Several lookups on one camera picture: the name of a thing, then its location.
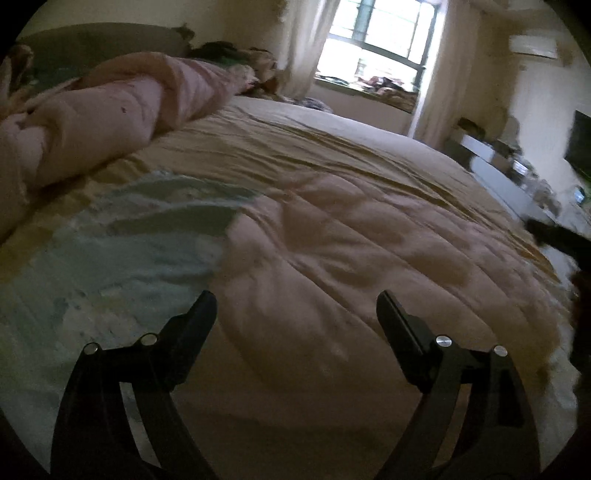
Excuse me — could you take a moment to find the black television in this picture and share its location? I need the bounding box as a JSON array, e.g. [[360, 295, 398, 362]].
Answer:
[[564, 109, 591, 182]]

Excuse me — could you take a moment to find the light green printed blanket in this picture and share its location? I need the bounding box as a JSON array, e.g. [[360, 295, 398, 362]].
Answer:
[[0, 167, 260, 464]]

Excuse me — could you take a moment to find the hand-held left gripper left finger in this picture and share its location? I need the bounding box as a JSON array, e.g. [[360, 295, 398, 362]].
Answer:
[[50, 290, 219, 480]]

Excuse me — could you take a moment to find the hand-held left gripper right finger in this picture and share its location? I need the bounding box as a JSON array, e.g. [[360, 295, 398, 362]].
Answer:
[[376, 290, 542, 480]]

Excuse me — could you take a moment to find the colourful cloth clutter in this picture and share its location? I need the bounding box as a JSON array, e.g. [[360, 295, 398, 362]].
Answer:
[[318, 71, 419, 110]]

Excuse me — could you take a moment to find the pile of mixed clothes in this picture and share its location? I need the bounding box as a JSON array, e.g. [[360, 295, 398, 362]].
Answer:
[[186, 40, 283, 99]]

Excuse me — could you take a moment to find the white dresser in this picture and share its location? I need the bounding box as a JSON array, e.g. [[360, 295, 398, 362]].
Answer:
[[444, 117, 570, 228]]

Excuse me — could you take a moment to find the rolled pink duvet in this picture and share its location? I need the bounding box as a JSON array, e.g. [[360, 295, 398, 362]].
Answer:
[[0, 50, 260, 241]]

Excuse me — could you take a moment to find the bed with yellow sheet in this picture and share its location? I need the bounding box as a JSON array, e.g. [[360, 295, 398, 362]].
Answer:
[[0, 93, 583, 480]]

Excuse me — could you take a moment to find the white air conditioner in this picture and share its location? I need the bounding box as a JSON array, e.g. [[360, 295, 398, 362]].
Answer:
[[507, 34, 560, 60]]

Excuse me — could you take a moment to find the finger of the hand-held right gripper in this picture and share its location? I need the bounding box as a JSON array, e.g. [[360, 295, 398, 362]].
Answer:
[[526, 219, 591, 260]]

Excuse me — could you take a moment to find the cream curtain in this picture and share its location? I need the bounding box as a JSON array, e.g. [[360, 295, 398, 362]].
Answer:
[[405, 0, 472, 149], [276, 0, 343, 101]]

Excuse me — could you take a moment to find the window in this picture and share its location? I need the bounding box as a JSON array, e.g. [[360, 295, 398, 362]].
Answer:
[[315, 0, 452, 112]]

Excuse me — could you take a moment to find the green headboard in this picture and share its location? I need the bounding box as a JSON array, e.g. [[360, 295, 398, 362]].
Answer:
[[13, 22, 195, 89]]

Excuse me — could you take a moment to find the small clutter on dresser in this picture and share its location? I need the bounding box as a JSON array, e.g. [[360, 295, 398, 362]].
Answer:
[[456, 114, 588, 214]]

